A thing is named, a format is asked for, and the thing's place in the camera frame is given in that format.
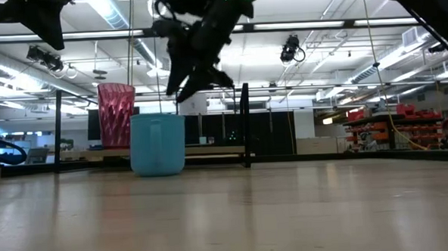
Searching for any black aluminium rig frame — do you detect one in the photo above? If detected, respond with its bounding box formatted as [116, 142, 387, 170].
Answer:
[0, 14, 448, 181]

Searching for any black ceiling-mounted camera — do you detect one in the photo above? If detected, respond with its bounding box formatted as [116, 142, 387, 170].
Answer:
[278, 33, 306, 64]
[25, 43, 66, 74]

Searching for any black monitor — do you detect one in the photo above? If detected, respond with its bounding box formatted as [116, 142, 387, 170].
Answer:
[86, 107, 103, 142]

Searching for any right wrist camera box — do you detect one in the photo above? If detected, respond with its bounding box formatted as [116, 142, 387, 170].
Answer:
[151, 0, 225, 42]

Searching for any blue mug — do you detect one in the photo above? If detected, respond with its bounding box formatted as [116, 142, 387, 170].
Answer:
[127, 111, 188, 178]

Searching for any beige low cabinet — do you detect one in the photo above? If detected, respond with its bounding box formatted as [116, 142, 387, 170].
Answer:
[295, 135, 340, 156]

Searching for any red faceted plastic tumbler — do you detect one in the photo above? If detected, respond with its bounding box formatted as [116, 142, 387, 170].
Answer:
[96, 82, 138, 150]

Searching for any yellow cable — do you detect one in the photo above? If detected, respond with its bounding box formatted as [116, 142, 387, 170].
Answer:
[361, 0, 431, 154]

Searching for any rack with red bins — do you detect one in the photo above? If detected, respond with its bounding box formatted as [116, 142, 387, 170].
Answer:
[342, 101, 445, 154]

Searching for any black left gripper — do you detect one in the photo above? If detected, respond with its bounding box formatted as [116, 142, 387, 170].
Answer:
[0, 0, 79, 54]

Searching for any thin hanging cable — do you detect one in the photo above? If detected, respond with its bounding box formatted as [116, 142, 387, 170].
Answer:
[125, 0, 139, 85]

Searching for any grey office chair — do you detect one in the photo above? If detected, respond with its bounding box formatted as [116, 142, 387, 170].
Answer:
[23, 147, 51, 166]

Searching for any thick black cable loop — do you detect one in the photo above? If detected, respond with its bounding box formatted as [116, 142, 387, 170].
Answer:
[0, 129, 29, 166]

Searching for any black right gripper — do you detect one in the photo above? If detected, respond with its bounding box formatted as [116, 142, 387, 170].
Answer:
[161, 0, 281, 104]

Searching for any black partition panel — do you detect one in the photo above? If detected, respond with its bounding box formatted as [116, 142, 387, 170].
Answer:
[183, 110, 297, 160]

